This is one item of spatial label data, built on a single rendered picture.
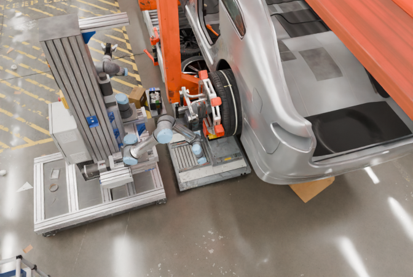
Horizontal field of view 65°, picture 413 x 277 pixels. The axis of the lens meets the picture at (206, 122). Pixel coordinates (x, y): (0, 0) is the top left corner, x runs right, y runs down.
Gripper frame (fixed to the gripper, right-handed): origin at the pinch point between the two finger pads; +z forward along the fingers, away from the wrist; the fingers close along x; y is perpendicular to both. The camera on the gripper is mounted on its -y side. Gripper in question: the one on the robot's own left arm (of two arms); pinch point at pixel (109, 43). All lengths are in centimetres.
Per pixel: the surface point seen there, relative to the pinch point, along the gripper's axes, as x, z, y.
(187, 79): 81, -10, 32
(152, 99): 44, -16, 62
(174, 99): 68, -19, 56
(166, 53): 56, -20, -8
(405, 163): 345, -81, 78
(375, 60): 75, -238, -187
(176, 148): 75, -50, 109
